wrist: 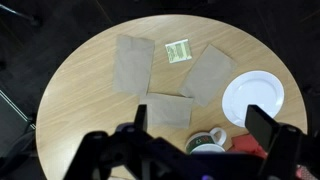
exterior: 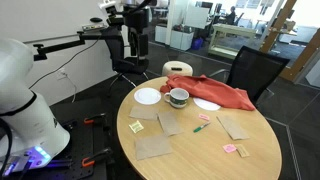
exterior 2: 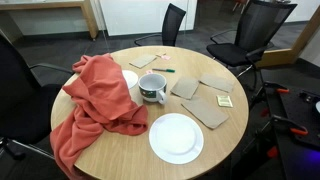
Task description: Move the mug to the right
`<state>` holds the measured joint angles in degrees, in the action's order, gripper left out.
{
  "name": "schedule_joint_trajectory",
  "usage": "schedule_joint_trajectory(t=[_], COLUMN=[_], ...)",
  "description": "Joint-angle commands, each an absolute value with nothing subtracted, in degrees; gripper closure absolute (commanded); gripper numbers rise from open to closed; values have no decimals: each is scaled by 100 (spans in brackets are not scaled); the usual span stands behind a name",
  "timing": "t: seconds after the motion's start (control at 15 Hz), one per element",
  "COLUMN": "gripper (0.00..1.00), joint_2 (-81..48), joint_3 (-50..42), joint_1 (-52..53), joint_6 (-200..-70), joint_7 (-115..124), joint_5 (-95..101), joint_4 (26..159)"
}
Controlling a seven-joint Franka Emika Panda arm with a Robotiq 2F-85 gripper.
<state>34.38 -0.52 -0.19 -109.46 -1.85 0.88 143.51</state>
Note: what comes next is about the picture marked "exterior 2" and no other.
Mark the white mug with green band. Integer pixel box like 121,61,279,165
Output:
138,73,168,106

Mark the green pen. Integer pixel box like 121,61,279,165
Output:
151,67,176,74

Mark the small white plate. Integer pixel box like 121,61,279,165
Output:
121,69,139,90

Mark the large white plate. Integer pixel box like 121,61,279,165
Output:
148,112,205,165

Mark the orange fleece cloth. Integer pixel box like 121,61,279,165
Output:
49,53,149,180

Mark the yellow-green sachet packet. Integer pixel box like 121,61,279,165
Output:
216,94,234,109

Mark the wooden desk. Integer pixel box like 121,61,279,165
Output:
0,0,100,43

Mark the black perforated base board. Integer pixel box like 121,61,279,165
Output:
266,83,320,151

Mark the black clamp with orange handles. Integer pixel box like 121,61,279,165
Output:
249,81,291,118
256,114,309,159

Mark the wooden frame beam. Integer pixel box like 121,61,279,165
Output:
256,6,320,69

